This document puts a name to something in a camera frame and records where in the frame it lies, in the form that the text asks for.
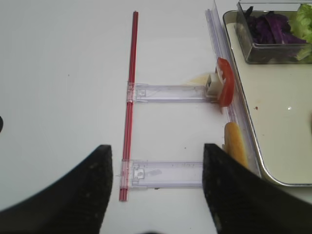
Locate clear tomato holder rail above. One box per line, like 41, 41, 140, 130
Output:
127, 83, 217, 103

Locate white rectangular metal tray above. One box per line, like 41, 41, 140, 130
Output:
223, 11, 312, 186

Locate left long clear rail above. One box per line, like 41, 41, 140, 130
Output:
205, 0, 261, 177

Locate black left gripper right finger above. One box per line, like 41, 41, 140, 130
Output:
202, 143, 312, 234

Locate green lettuce leaves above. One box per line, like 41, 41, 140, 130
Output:
289, 3, 312, 63

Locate clear bun holder rail left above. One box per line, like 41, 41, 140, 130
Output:
120, 160, 203, 189

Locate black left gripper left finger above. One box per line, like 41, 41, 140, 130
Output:
0, 145, 113, 234

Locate left red rod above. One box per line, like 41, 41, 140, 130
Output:
119, 11, 139, 202

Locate upright pale bun half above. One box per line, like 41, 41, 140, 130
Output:
224, 122, 248, 169

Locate purple cabbage shreds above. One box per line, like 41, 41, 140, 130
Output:
244, 6, 307, 44

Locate white pusher block left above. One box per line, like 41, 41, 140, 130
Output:
206, 73, 223, 97

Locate clear plastic salad box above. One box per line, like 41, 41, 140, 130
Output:
235, 0, 312, 64

